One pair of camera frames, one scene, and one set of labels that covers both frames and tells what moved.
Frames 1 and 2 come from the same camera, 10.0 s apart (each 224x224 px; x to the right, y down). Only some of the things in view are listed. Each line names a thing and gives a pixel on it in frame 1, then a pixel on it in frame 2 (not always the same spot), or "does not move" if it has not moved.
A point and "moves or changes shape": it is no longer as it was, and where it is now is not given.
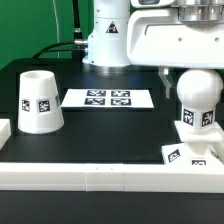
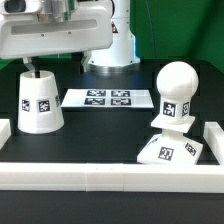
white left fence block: [5, 131] does not move
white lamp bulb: [199, 90] moves or changes shape
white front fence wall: [113, 177] does not move
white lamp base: [195, 147] -> [171, 147]
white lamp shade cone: [39, 104] does not move
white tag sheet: [107, 98] does not move
